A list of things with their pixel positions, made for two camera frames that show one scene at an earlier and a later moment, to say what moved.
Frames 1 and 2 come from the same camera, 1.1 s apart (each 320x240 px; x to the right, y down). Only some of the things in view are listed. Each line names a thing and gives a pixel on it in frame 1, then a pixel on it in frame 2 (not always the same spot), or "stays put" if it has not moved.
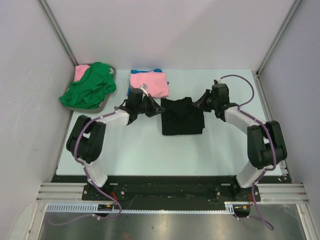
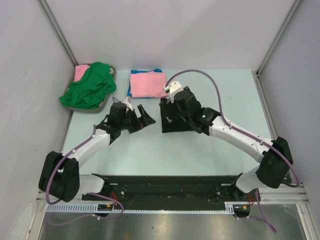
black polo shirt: [181, 117] stays put
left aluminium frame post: [58, 29] stays put
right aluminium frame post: [292, 12] stays put
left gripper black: [155, 108] -> [145, 120]
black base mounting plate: [170, 189] stays put
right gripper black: [201, 103] -> [188, 88]
